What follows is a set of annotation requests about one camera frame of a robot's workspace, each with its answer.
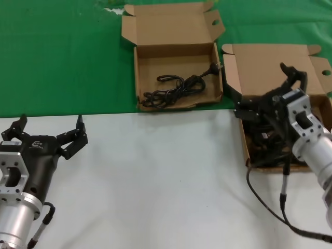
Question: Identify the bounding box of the black power cable with plug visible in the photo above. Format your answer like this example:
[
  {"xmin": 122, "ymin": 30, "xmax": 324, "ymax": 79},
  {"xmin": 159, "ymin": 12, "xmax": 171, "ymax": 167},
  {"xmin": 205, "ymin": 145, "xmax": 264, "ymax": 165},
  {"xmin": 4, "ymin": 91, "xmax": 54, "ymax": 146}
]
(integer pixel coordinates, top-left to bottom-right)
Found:
[{"xmin": 141, "ymin": 62, "xmax": 224, "ymax": 108}]

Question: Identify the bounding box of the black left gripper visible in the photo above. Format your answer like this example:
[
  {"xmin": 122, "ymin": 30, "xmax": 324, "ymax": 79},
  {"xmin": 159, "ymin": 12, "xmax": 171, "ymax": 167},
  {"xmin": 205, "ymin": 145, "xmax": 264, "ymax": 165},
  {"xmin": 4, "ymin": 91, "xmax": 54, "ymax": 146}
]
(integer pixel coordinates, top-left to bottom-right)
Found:
[{"xmin": 1, "ymin": 114, "xmax": 90, "ymax": 206}]

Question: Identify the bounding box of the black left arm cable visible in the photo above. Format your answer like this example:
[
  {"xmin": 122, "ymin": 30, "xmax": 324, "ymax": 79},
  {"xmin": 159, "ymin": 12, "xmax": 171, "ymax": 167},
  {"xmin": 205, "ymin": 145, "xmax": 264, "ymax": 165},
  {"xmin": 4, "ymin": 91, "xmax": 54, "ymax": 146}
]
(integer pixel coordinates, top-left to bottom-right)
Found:
[{"xmin": 25, "ymin": 201, "xmax": 57, "ymax": 249}]

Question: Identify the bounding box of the open cardboard box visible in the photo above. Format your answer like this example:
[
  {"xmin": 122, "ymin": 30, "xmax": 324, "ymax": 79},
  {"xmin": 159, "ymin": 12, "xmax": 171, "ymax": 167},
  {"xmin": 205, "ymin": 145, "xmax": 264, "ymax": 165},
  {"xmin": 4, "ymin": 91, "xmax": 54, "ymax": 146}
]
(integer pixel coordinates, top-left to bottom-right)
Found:
[
  {"xmin": 121, "ymin": 0, "xmax": 226, "ymax": 109},
  {"xmin": 220, "ymin": 44, "xmax": 332, "ymax": 171}
]

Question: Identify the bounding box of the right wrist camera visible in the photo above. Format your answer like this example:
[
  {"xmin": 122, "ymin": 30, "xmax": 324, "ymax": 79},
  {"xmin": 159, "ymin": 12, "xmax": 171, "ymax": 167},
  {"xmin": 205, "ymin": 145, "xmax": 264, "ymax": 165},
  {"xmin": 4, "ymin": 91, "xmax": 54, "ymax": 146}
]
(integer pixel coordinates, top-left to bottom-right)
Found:
[{"xmin": 281, "ymin": 88, "xmax": 304, "ymax": 104}]

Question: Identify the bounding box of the green table cloth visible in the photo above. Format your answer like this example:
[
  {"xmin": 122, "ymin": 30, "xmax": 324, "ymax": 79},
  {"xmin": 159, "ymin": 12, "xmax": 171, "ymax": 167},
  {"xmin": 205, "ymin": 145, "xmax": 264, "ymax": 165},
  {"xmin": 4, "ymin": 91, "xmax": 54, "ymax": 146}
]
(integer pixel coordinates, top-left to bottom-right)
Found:
[{"xmin": 0, "ymin": 0, "xmax": 332, "ymax": 119}]

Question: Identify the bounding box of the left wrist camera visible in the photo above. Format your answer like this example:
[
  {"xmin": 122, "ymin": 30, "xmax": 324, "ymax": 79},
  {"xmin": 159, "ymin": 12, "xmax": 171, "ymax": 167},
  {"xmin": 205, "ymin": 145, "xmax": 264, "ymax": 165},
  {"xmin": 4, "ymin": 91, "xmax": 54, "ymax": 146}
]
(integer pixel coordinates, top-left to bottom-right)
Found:
[{"xmin": 0, "ymin": 140, "xmax": 23, "ymax": 154}]

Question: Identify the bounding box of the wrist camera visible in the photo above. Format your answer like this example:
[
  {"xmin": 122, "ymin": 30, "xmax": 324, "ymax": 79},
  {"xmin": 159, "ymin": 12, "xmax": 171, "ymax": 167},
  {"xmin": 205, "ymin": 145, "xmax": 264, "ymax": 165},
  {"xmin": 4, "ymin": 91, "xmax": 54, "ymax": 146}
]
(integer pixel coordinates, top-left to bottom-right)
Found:
[
  {"xmin": 0, "ymin": 140, "xmax": 23, "ymax": 154},
  {"xmin": 281, "ymin": 88, "xmax": 304, "ymax": 104}
]

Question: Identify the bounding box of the black power cable bundle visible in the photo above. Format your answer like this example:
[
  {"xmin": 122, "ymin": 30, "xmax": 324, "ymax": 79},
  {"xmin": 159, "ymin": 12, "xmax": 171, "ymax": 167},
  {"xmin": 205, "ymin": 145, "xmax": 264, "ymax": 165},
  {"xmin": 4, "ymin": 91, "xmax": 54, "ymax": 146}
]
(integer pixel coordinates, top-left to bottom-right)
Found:
[
  {"xmin": 245, "ymin": 119, "xmax": 294, "ymax": 151},
  {"xmin": 250, "ymin": 150, "xmax": 309, "ymax": 168}
]

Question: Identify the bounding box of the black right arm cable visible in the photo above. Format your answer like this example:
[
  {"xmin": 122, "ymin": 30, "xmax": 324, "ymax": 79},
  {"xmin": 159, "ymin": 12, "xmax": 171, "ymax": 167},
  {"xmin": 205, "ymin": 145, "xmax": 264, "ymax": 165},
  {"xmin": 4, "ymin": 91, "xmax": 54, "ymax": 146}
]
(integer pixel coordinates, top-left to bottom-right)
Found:
[{"xmin": 245, "ymin": 155, "xmax": 332, "ymax": 240}]

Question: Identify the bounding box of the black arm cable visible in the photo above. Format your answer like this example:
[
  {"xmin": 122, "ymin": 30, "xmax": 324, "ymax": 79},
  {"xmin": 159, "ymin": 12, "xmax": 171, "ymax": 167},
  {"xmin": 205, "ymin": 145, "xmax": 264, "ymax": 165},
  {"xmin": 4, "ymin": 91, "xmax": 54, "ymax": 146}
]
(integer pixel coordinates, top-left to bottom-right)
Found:
[
  {"xmin": 25, "ymin": 201, "xmax": 57, "ymax": 249},
  {"xmin": 245, "ymin": 155, "xmax": 332, "ymax": 240}
]

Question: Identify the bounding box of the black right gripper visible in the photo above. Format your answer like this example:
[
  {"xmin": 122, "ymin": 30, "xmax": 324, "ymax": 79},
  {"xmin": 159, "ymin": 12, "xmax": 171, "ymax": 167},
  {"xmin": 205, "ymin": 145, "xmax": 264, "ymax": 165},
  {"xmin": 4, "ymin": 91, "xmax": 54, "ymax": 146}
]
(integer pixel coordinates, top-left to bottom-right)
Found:
[{"xmin": 234, "ymin": 62, "xmax": 309, "ymax": 149}]

